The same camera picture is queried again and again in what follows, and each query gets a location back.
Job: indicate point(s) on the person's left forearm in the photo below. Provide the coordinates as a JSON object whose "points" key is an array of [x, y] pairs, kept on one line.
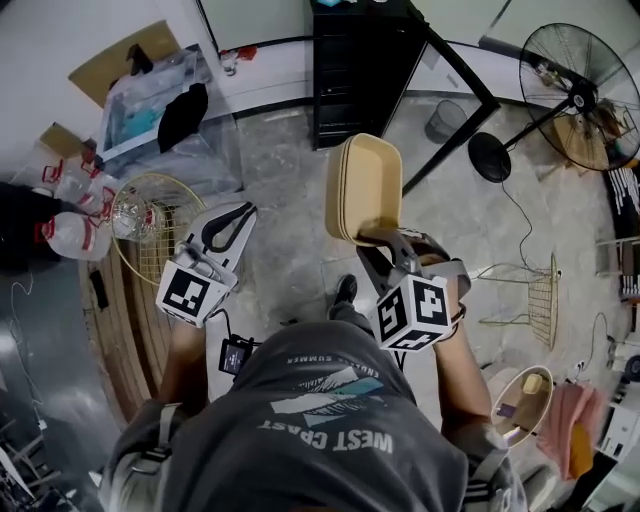
{"points": [[182, 365]]}

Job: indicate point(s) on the orange cloth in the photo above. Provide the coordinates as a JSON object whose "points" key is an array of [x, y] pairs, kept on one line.
{"points": [[582, 450]]}

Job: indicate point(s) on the person's right black shoe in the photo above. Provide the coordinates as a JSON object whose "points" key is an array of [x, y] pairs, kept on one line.
{"points": [[346, 289]]}

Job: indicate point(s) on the small red packet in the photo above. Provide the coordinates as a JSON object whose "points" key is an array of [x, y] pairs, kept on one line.
{"points": [[248, 54]]}

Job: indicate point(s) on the white appliance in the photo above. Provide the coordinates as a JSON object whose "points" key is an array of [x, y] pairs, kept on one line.
{"points": [[620, 430]]}

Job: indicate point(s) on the black mesh waste basket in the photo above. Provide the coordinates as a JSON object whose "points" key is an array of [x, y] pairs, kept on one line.
{"points": [[445, 122]]}

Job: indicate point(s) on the black cabinet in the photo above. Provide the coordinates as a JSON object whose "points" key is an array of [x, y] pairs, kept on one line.
{"points": [[350, 75]]}

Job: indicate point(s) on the small black screen device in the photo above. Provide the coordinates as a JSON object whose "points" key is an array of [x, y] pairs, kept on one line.
{"points": [[235, 356]]}

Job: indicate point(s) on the black clip-shaped item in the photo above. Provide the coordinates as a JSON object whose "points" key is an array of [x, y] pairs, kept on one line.
{"points": [[140, 57]]}

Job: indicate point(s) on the yellow sponge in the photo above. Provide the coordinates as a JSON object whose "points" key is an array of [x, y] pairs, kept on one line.
{"points": [[532, 384]]}

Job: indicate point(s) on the blue tissue pack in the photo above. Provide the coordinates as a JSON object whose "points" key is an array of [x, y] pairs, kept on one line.
{"points": [[329, 3]]}

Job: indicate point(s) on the pink towel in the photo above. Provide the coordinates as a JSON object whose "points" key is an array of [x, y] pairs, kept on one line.
{"points": [[570, 405]]}

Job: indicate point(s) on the stack of wooden boards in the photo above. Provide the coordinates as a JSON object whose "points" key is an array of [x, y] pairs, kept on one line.
{"points": [[125, 340]]}

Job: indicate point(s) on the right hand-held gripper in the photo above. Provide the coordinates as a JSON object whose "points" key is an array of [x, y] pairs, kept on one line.
{"points": [[430, 307]]}

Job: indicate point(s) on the person's grey trousers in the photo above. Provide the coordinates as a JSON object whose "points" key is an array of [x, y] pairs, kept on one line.
{"points": [[350, 320]]}

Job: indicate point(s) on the beige oval basin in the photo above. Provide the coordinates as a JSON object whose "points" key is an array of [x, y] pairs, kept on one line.
{"points": [[520, 415]]}

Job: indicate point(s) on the large clear plastic water bottle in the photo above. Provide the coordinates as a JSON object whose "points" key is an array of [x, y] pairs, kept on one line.
{"points": [[75, 185], [75, 237]]}

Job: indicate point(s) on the black floor fan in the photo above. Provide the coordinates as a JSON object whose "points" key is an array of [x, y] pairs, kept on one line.
{"points": [[575, 95]]}

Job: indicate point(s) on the person's grey printed t-shirt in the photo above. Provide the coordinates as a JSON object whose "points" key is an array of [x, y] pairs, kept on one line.
{"points": [[300, 440]]}

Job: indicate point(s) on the black garment with white print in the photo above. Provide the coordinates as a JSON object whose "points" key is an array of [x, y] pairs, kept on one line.
{"points": [[625, 195]]}

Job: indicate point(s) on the large flat cardboard sheet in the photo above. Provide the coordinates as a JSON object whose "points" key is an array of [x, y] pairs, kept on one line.
{"points": [[100, 75]]}

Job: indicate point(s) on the clear acrylic box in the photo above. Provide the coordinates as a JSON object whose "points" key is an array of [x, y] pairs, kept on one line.
{"points": [[135, 115]]}

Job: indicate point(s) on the black bag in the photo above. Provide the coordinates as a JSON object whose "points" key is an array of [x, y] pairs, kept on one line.
{"points": [[22, 225]]}

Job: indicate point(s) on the small clear bottle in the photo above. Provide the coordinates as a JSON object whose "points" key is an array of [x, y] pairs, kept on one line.
{"points": [[229, 64]]}

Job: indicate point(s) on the stack of beige trays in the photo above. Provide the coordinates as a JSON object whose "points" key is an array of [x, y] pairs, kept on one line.
{"points": [[367, 185]]}

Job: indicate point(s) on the person's right forearm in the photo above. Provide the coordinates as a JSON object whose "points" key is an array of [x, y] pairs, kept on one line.
{"points": [[460, 385]]}

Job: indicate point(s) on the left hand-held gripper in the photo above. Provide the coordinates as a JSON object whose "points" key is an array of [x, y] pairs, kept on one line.
{"points": [[182, 292]]}

